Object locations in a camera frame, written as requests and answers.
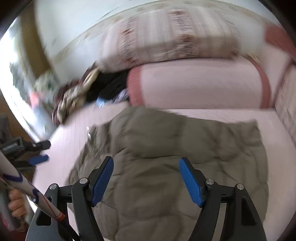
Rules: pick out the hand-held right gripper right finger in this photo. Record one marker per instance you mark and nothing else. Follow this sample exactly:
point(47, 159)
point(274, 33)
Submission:
point(192, 183)

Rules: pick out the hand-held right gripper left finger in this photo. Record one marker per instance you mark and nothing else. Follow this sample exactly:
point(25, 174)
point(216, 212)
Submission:
point(101, 183)

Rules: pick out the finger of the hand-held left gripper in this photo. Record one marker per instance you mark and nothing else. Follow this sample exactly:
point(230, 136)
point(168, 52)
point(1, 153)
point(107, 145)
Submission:
point(41, 144)
point(38, 160)

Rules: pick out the olive green puffer jacket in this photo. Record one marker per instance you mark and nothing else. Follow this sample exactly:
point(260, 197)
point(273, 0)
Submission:
point(161, 148)

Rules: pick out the person's left hand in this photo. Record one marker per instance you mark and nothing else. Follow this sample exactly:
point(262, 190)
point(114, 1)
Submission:
point(16, 204)

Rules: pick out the white patterned pole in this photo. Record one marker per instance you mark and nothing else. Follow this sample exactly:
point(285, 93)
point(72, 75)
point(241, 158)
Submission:
point(30, 187)

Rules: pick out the brown and cream blanket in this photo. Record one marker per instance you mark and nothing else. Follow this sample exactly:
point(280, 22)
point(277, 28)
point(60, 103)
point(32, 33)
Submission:
point(69, 99)

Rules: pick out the floral pillow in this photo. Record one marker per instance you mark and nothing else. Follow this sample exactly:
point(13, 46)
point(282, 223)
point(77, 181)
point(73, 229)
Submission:
point(45, 83)

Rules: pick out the blue plastic packet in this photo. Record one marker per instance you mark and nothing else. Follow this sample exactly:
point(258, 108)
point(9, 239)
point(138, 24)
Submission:
point(101, 102)

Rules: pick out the black garment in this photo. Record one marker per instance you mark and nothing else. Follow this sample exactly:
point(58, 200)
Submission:
point(108, 85)

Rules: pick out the pink bolster cushion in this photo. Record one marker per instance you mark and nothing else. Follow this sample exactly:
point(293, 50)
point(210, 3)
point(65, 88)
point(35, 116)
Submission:
point(196, 83)

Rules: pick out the striped floral cushion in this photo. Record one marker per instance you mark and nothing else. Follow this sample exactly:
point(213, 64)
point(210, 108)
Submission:
point(286, 99)

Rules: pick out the striped floral folded quilt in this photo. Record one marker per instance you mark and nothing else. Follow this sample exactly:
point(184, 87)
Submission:
point(173, 34)

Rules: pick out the pink and red cushion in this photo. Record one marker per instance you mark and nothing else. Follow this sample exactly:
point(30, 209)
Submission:
point(279, 44)

